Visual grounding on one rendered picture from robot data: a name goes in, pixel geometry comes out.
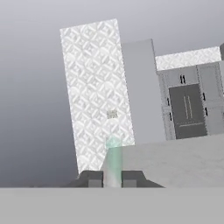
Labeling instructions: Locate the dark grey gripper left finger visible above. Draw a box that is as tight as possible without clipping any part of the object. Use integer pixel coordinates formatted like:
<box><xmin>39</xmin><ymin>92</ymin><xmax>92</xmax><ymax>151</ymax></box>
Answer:
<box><xmin>66</xmin><ymin>170</ymin><xmax>104</xmax><ymax>188</ymax></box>

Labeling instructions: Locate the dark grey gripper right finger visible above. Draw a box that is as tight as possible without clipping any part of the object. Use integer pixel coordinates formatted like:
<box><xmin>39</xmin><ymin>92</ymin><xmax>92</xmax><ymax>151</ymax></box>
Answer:
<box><xmin>121</xmin><ymin>170</ymin><xmax>165</xmax><ymax>188</ymax></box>

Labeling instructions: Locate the grey cupboard run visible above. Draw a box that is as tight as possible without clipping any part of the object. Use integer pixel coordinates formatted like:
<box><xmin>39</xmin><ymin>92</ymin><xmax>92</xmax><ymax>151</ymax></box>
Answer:
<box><xmin>157</xmin><ymin>60</ymin><xmax>224</xmax><ymax>142</ymax></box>

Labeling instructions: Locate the dark grey fridge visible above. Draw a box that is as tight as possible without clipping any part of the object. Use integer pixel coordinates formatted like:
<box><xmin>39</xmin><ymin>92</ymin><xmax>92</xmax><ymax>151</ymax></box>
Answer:
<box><xmin>168</xmin><ymin>83</ymin><xmax>208</xmax><ymax>140</ymax></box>

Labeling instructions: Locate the pale green translucent straw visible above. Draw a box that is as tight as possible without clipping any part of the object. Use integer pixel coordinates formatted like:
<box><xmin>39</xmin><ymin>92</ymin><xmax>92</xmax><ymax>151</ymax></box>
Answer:
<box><xmin>103</xmin><ymin>136</ymin><xmax>123</xmax><ymax>188</ymax></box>

